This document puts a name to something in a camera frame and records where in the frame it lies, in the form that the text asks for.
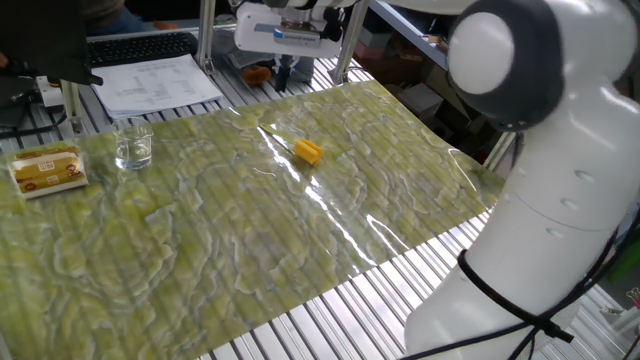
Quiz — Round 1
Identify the small white device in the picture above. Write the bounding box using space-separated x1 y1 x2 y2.
34 74 65 109

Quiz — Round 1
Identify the aluminium frame post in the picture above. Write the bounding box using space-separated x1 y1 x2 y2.
482 130 519 172
329 0 371 85
59 79 85 136
197 0 217 76

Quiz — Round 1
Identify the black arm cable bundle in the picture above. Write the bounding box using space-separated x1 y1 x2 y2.
399 209 640 360

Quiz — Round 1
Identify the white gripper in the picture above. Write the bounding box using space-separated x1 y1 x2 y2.
233 1 346 94

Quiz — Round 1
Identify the white paper stack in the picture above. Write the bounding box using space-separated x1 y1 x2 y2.
91 53 225 120

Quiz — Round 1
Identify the black table cable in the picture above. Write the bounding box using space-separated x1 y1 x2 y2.
0 110 69 141

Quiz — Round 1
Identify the grey metal shelf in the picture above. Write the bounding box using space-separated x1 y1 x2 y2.
368 0 451 71

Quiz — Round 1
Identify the yellow sponge brush green handle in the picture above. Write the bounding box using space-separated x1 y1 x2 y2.
258 123 325 168

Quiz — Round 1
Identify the seated person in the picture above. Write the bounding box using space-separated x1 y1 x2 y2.
82 0 146 36

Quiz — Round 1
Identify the large black panel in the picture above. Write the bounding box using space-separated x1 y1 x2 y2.
0 0 104 86

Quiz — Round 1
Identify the green marble pattern mat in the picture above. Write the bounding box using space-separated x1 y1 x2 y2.
0 79 506 360

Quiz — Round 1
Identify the orange round object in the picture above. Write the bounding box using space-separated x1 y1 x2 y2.
241 64 272 86

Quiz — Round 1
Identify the clear glass beaker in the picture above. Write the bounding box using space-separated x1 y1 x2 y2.
111 117 154 172

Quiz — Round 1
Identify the black keyboard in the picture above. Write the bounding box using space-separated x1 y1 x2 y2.
87 31 200 69

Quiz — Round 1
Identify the green plastic object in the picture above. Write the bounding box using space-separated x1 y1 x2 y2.
604 234 640 286

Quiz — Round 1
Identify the yellow snack package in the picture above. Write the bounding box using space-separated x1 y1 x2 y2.
6 144 90 200

